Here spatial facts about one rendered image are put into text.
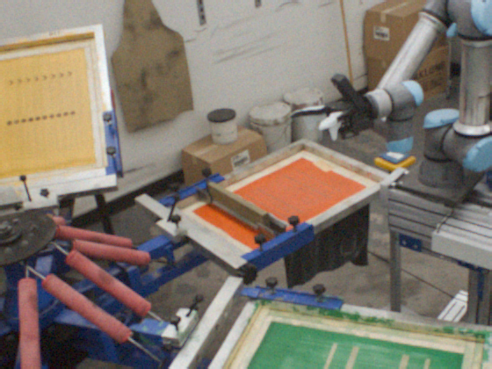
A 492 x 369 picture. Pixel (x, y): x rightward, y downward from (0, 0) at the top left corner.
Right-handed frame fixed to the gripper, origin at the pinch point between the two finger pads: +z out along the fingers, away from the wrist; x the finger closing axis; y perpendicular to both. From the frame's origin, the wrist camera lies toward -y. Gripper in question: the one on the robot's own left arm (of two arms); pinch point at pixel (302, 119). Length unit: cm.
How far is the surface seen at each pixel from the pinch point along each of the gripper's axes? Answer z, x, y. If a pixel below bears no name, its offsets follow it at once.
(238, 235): -2, 74, 63
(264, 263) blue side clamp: -1, 51, 65
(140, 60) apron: -33, 286, 30
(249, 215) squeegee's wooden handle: -8, 73, 56
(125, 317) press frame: 51, 41, 59
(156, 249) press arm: 30, 71, 55
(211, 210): 0, 97, 60
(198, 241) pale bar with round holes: 16, 66, 55
